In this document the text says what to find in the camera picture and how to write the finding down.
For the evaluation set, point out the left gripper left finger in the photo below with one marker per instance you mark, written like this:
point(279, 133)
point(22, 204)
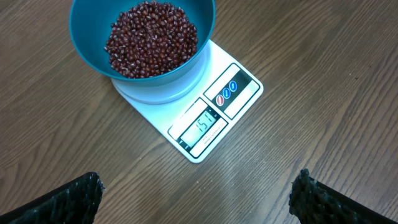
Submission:
point(74, 202)

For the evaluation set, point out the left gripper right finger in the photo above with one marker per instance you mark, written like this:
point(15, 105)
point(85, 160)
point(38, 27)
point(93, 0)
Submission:
point(313, 202)

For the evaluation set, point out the white digital kitchen scale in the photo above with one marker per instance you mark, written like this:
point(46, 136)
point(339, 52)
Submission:
point(195, 112)

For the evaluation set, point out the red beans in bowl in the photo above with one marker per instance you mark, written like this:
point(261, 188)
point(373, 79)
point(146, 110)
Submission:
point(151, 39)

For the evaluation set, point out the blue bowl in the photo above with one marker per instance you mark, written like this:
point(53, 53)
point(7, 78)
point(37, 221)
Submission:
point(90, 26)

